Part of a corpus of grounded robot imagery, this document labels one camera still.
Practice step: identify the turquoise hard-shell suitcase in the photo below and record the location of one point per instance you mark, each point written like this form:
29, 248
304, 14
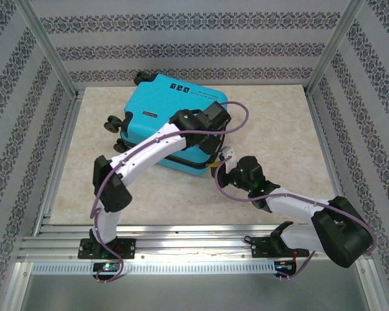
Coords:
155, 97

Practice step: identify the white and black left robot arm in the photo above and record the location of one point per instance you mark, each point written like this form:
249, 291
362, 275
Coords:
149, 155

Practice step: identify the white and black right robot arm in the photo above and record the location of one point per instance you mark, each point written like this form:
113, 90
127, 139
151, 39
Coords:
343, 233

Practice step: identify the controller board with LED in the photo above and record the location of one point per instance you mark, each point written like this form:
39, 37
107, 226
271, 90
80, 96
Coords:
283, 265
107, 267

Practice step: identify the grey metal shelf panel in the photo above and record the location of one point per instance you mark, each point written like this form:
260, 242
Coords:
194, 294

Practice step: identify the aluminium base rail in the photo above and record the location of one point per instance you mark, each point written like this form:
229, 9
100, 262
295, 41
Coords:
194, 241

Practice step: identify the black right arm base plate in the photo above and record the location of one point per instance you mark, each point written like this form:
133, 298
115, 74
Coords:
262, 247

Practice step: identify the aluminium side rail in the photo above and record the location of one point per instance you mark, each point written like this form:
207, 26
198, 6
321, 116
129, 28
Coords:
316, 110
68, 129

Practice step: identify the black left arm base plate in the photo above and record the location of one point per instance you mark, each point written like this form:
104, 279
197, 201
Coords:
129, 249

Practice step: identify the aluminium frame post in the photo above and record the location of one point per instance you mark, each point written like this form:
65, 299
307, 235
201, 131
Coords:
371, 285
45, 42
16, 288
334, 42

